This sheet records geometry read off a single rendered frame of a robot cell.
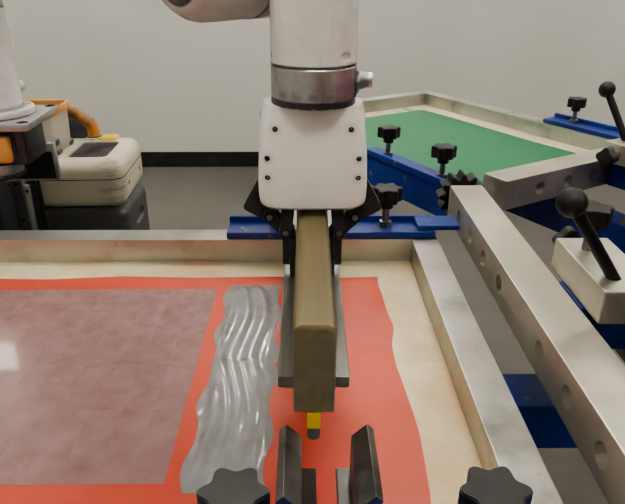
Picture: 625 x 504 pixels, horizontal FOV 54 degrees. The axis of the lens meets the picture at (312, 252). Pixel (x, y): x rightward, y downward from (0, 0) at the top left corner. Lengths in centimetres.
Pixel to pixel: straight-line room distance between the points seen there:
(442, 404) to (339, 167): 26
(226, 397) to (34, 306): 32
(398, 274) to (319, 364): 45
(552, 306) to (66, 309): 57
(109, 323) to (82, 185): 88
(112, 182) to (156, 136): 303
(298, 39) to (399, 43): 391
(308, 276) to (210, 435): 19
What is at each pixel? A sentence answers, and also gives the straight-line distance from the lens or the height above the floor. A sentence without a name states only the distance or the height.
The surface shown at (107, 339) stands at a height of 96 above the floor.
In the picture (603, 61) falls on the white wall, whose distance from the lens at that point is 485.
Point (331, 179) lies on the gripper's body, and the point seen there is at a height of 117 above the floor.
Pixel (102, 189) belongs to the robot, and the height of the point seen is 84.
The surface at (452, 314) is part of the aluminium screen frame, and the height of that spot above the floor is 99.
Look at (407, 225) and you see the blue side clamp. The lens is 91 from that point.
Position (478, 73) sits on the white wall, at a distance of 456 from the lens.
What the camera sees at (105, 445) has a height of 96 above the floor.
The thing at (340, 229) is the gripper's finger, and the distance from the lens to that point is 59.
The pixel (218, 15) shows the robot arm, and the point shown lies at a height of 131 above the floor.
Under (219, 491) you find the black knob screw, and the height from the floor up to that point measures 106.
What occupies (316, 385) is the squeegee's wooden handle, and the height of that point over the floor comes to 108.
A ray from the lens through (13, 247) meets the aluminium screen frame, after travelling 98.
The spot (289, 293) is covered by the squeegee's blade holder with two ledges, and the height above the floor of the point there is 107.
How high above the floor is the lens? 135
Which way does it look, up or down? 25 degrees down
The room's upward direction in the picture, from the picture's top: straight up
